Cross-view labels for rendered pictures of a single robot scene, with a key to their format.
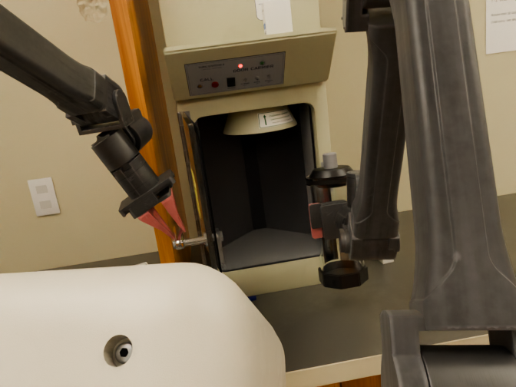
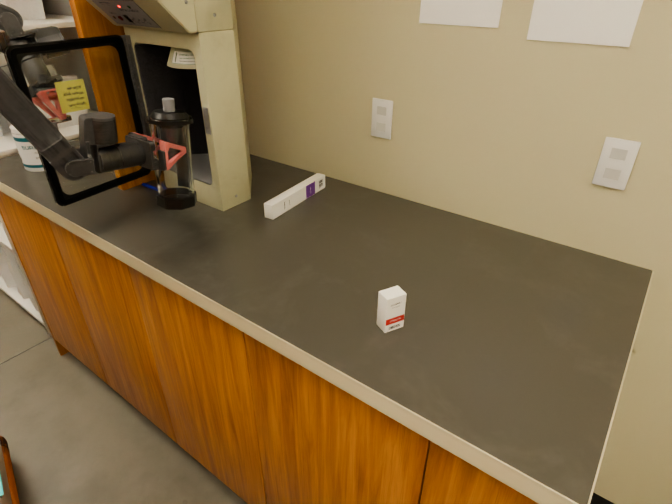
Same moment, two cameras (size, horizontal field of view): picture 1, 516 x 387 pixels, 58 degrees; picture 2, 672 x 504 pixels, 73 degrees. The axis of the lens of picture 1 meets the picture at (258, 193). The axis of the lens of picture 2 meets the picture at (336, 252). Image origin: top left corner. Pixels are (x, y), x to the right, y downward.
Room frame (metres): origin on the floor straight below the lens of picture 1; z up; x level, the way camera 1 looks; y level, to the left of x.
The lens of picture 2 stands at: (0.34, -1.21, 1.53)
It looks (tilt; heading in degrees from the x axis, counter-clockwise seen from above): 31 degrees down; 42
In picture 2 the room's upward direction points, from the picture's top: straight up
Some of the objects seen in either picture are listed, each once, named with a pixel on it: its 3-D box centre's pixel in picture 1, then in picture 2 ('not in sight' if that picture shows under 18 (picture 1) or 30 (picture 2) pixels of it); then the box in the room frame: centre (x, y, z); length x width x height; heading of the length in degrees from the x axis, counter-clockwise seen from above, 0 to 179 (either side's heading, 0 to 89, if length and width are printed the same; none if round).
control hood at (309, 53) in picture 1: (251, 65); (133, 7); (0.94, -0.02, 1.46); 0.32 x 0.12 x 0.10; 95
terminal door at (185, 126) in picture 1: (203, 224); (89, 120); (0.81, 0.11, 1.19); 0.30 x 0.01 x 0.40; 10
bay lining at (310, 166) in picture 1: (256, 177); (208, 106); (1.12, 0.00, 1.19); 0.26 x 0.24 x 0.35; 95
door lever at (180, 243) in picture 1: (188, 235); not in sight; (0.74, 0.13, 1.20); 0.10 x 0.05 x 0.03; 10
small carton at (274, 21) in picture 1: (276, 18); not in sight; (0.94, -0.08, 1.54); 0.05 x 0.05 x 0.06; 1
